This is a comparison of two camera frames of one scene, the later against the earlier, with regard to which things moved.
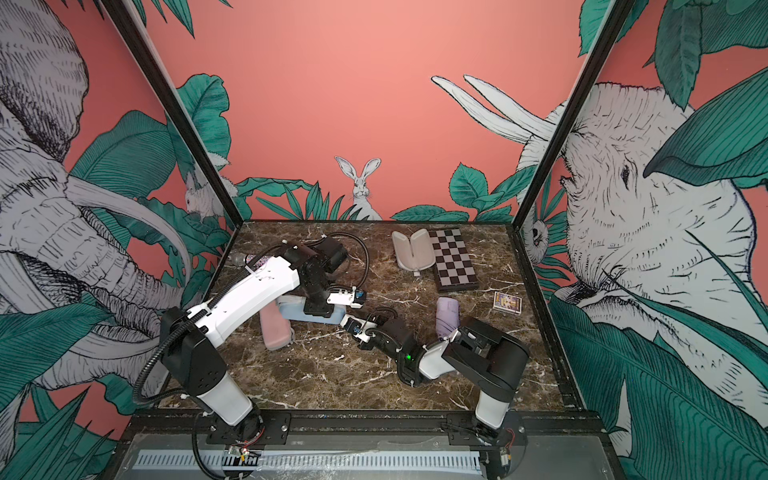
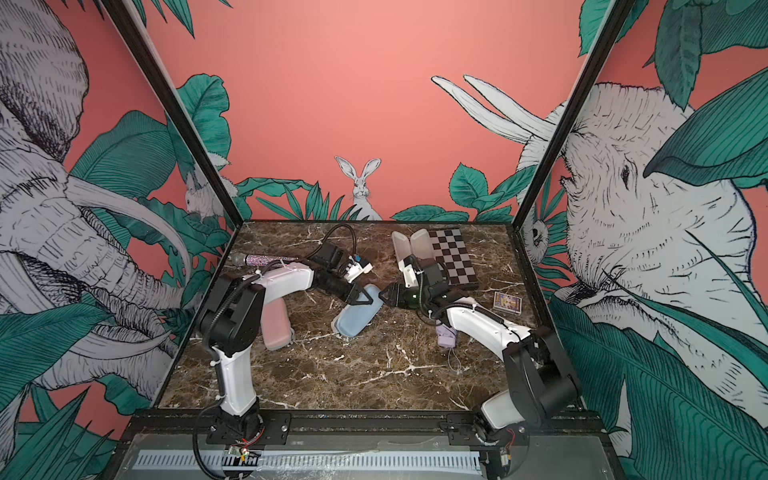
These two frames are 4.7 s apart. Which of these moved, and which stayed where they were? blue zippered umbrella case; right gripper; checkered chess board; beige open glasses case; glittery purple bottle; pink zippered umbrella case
Moved: right gripper; blue zippered umbrella case
Stayed: pink zippered umbrella case; checkered chess board; glittery purple bottle; beige open glasses case
